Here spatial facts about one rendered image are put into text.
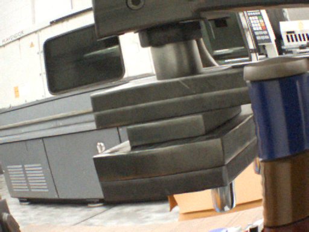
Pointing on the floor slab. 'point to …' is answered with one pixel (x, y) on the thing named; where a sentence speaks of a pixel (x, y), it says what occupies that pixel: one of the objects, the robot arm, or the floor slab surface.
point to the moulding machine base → (61, 148)
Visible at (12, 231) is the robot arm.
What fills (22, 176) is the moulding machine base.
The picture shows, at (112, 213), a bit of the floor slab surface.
